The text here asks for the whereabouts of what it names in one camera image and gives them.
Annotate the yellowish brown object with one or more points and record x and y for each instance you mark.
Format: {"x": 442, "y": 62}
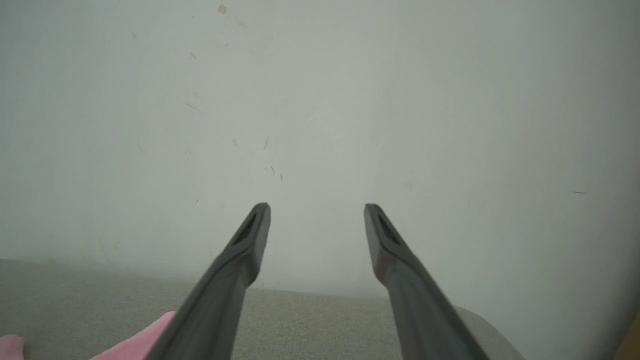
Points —
{"x": 631, "y": 345}

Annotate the pink garment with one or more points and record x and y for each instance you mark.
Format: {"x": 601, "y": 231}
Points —
{"x": 135, "y": 345}

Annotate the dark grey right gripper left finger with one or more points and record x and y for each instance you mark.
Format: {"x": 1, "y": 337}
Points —
{"x": 215, "y": 310}

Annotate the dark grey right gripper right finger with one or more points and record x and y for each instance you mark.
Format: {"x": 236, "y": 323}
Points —
{"x": 425, "y": 315}

